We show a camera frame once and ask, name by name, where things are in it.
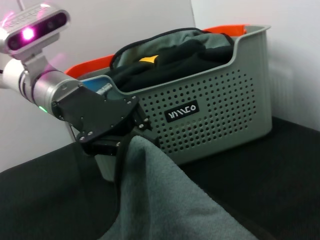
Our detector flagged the dark cloth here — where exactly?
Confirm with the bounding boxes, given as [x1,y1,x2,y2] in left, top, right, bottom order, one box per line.
[104,37,236,94]

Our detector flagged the grey towel with black trim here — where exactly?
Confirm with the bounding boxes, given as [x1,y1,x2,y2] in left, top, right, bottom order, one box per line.
[109,28,234,71]
[99,135,262,240]

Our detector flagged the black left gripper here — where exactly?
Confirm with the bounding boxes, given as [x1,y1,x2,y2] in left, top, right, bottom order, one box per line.
[50,84,161,158]

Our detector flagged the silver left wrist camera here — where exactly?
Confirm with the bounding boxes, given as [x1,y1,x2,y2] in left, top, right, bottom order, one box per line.
[0,3,73,76]

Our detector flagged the left gripper cable with plug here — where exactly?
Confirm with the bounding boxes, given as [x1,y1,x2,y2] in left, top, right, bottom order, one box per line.
[95,83,114,96]

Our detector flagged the yellow fabric label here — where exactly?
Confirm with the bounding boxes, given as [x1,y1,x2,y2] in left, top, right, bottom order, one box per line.
[138,55,159,65]

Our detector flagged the grey perforated storage box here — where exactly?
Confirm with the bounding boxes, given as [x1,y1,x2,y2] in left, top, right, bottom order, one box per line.
[76,24,274,181]

